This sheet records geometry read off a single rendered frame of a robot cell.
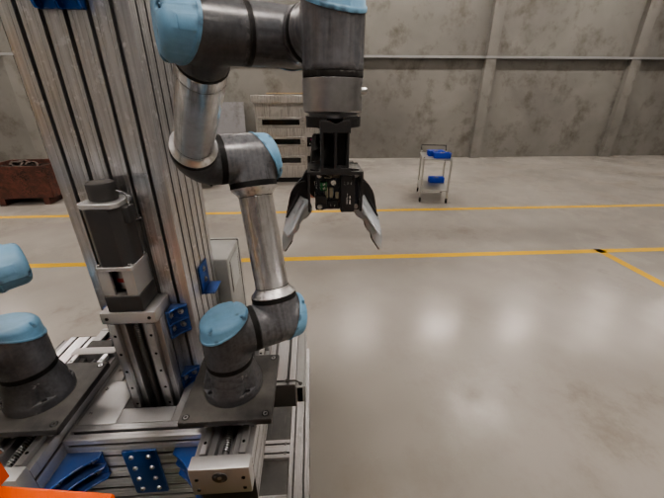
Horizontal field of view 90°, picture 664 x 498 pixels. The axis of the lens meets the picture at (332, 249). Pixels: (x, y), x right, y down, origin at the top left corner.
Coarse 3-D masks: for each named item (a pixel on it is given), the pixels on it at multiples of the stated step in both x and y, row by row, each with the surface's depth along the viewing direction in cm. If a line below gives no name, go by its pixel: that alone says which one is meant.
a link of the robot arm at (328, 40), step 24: (312, 0) 35; (336, 0) 35; (360, 0) 36; (312, 24) 36; (336, 24) 36; (360, 24) 37; (312, 48) 38; (336, 48) 37; (360, 48) 38; (312, 72) 39; (336, 72) 38; (360, 72) 39
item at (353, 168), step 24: (312, 120) 41; (336, 120) 42; (360, 120) 43; (336, 144) 40; (312, 168) 43; (336, 168) 41; (360, 168) 43; (312, 192) 48; (336, 192) 44; (360, 192) 43
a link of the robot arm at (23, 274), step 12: (0, 252) 53; (12, 252) 54; (0, 264) 53; (12, 264) 54; (24, 264) 55; (0, 276) 53; (12, 276) 54; (24, 276) 55; (0, 288) 53; (12, 288) 55
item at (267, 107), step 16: (256, 96) 660; (272, 96) 662; (288, 96) 663; (256, 112) 691; (272, 112) 692; (288, 112) 694; (304, 112) 695; (256, 128) 705; (272, 128) 706; (288, 128) 707; (304, 128) 709; (288, 144) 718; (304, 144) 722; (288, 160) 732; (304, 160) 734; (288, 176) 749
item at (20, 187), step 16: (16, 160) 630; (32, 160) 634; (48, 160) 638; (0, 176) 567; (16, 176) 571; (32, 176) 574; (48, 176) 583; (0, 192) 577; (16, 192) 581; (32, 192) 585; (48, 192) 588
